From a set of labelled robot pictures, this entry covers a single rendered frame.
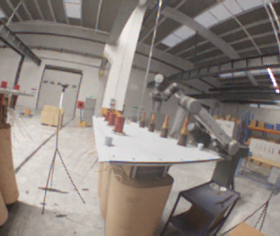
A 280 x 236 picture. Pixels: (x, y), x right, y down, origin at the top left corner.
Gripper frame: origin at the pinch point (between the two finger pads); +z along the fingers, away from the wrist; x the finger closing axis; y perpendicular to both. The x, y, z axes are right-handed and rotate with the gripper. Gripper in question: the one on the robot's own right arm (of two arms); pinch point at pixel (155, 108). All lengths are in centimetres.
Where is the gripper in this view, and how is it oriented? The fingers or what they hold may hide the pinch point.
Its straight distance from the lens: 145.1
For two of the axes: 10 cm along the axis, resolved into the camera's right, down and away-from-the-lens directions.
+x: 7.7, 1.2, 6.3
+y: 6.1, 1.5, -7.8
